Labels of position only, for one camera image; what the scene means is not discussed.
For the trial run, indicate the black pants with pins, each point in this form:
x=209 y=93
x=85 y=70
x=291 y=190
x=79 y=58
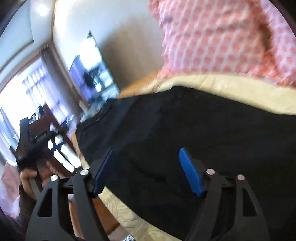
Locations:
x=165 y=142

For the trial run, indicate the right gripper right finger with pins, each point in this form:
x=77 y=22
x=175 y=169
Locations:
x=228 y=208

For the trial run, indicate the black flat screen television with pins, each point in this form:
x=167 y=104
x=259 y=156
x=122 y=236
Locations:
x=91 y=74

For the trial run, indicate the left pink polka dot pillow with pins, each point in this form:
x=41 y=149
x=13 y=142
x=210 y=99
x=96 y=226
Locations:
x=213 y=36

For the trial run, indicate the yellow orange patterned bedspread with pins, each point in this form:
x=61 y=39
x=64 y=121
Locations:
x=249 y=91

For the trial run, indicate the person's left hand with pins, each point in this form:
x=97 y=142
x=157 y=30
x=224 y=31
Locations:
x=27 y=174

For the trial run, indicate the pink polka dot pillow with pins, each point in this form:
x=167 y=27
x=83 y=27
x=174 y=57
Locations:
x=280 y=25
x=213 y=36

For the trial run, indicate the right pink polka dot pillow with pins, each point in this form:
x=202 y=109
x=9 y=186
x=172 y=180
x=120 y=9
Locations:
x=280 y=25

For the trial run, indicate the dark wooden side table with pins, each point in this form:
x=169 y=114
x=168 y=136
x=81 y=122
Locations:
x=65 y=159

